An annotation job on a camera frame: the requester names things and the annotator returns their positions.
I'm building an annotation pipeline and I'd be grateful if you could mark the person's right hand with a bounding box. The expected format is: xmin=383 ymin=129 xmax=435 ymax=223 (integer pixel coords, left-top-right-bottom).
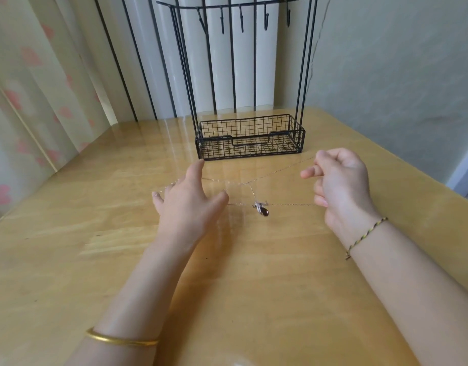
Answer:
xmin=300 ymin=147 xmax=385 ymax=246

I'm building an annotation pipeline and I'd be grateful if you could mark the pink floral curtain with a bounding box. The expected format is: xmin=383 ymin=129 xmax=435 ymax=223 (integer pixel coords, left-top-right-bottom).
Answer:
xmin=0 ymin=0 xmax=121 ymax=224

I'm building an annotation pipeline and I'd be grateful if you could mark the braided cord bracelet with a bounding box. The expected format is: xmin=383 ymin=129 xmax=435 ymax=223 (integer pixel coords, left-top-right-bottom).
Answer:
xmin=344 ymin=216 xmax=390 ymax=261

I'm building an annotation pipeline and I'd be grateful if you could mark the white door frame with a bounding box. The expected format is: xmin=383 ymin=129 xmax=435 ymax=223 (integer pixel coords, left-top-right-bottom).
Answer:
xmin=447 ymin=135 xmax=468 ymax=200

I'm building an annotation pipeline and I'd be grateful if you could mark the white black-striped curtain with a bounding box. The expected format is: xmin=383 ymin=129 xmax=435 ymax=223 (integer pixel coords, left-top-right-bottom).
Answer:
xmin=65 ymin=0 xmax=281 ymax=124

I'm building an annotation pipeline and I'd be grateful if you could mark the gold bangle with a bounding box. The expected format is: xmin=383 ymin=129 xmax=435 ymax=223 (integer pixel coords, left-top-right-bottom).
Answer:
xmin=84 ymin=326 xmax=161 ymax=349

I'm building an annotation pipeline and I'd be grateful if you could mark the person's right forearm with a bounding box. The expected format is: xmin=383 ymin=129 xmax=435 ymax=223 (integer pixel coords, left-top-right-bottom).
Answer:
xmin=347 ymin=219 xmax=468 ymax=366

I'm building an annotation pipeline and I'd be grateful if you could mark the chain necklace with pendant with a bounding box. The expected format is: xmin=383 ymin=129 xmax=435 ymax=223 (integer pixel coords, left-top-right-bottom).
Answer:
xmin=164 ymin=151 xmax=329 ymax=218

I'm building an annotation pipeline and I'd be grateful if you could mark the black wire jewelry rack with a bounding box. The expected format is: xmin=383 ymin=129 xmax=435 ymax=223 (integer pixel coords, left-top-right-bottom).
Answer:
xmin=156 ymin=0 xmax=319 ymax=162

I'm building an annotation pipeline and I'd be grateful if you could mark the person's left forearm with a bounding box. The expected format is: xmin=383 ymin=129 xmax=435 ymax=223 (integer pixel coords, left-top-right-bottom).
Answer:
xmin=65 ymin=234 xmax=198 ymax=366

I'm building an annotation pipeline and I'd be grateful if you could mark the person's left hand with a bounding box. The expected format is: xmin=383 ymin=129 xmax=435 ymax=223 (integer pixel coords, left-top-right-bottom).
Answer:
xmin=151 ymin=158 xmax=230 ymax=254

